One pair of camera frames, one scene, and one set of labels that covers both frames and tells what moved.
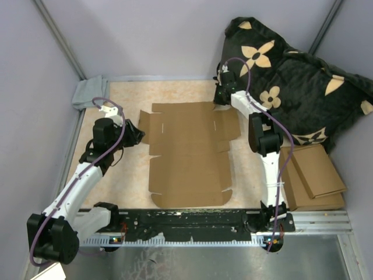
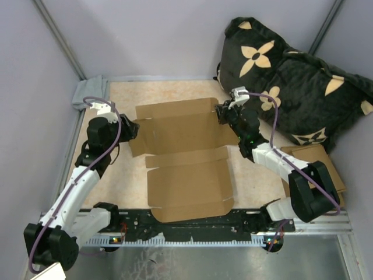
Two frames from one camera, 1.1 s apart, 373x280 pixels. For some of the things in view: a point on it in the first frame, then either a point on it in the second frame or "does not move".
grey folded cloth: x=87 y=89 does not move
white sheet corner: x=54 y=272 does not move
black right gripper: x=218 y=87 to x=222 y=110
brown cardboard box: x=192 y=139 does not move
